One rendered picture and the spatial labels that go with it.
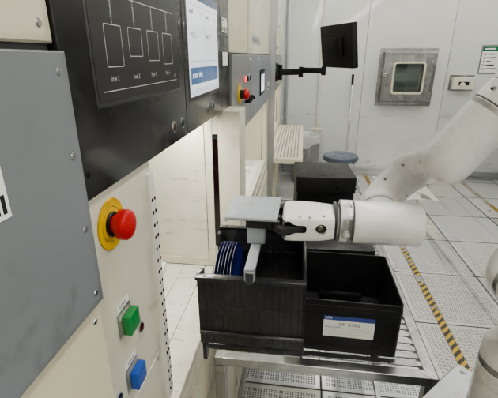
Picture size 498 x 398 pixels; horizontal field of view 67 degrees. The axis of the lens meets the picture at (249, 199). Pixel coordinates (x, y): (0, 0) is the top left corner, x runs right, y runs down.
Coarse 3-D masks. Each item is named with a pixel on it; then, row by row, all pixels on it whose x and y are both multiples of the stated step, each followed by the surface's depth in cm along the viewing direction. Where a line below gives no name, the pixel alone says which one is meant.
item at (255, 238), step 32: (256, 256) 72; (288, 256) 90; (224, 288) 70; (256, 288) 70; (288, 288) 69; (224, 320) 73; (256, 320) 72; (288, 320) 71; (256, 352) 81; (288, 352) 80
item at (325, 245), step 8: (328, 240) 151; (336, 240) 151; (312, 248) 145; (320, 248) 145; (328, 248) 145; (336, 248) 145; (344, 248) 145; (352, 248) 145; (360, 248) 145; (368, 248) 145
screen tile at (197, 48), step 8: (192, 8) 76; (200, 8) 82; (192, 16) 77; (192, 24) 77; (200, 24) 83; (200, 32) 83; (192, 40) 78; (192, 48) 78; (200, 48) 84; (192, 56) 78; (200, 56) 84
